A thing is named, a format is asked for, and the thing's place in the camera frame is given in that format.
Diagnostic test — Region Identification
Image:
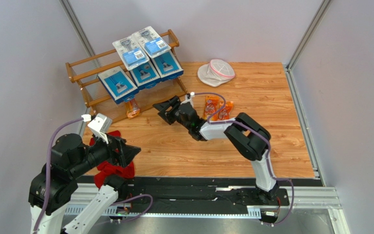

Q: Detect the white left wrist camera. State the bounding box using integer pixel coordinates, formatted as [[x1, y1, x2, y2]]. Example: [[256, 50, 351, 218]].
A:
[[81, 113, 112, 144]]

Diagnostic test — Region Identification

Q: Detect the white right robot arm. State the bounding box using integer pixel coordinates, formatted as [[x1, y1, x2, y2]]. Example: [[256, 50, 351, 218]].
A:
[[153, 92, 279, 199]]

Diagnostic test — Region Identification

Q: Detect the large blue Harry's razor box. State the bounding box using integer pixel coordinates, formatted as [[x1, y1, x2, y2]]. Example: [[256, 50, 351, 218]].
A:
[[130, 61, 161, 90]]

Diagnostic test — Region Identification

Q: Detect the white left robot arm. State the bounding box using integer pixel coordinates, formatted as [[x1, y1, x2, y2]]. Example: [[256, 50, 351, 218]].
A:
[[28, 134, 141, 234]]

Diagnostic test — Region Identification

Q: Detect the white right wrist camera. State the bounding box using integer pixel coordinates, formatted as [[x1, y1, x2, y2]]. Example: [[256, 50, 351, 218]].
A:
[[181, 92, 195, 107]]

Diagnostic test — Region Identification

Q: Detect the Gillette razor blister pack front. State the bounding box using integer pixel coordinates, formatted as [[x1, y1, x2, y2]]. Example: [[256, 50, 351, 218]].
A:
[[112, 36, 150, 71]]

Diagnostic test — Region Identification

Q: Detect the gillette razor blister pack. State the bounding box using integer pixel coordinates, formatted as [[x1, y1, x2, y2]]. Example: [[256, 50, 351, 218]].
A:
[[112, 36, 150, 71], [132, 26, 171, 59]]

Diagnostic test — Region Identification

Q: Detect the white mesh laundry bag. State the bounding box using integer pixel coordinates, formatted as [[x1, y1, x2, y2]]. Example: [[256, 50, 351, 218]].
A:
[[197, 59, 236, 87]]

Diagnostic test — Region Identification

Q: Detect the small blue Harry's razor box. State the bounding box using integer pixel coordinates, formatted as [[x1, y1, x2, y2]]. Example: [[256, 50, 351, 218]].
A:
[[97, 66, 139, 104]]

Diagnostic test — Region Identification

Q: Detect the red cloth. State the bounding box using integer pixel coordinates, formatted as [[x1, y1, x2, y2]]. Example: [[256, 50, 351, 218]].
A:
[[89, 130, 136, 189]]

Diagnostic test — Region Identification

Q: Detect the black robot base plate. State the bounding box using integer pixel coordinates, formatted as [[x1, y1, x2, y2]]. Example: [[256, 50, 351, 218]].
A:
[[112, 177, 292, 215]]

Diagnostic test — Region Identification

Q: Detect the aluminium frame rail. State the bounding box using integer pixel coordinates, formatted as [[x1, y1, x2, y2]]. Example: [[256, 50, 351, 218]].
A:
[[37, 181, 351, 234]]

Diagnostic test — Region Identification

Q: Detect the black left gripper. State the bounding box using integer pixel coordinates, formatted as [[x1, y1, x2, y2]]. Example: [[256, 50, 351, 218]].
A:
[[71, 128, 142, 176]]

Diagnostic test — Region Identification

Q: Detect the orange bic razor bag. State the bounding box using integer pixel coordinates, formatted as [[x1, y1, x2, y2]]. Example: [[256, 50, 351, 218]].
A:
[[217, 101, 234, 120], [203, 95, 220, 120], [125, 98, 140, 119]]

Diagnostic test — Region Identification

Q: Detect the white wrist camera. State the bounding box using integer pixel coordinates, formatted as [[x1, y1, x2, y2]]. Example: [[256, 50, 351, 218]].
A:
[[181, 92, 195, 107], [81, 113, 112, 144]]

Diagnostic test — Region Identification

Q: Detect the wooden two-tier shelf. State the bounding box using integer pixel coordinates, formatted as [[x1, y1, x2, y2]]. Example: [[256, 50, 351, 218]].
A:
[[65, 29, 188, 128]]

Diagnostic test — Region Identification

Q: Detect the blue Harry's box on shelf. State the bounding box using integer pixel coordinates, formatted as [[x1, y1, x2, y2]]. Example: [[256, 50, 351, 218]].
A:
[[152, 51, 184, 82]]

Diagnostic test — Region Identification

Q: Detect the orange Bic razor bag front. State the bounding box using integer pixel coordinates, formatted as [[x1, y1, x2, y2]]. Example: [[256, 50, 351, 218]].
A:
[[125, 98, 140, 119]]

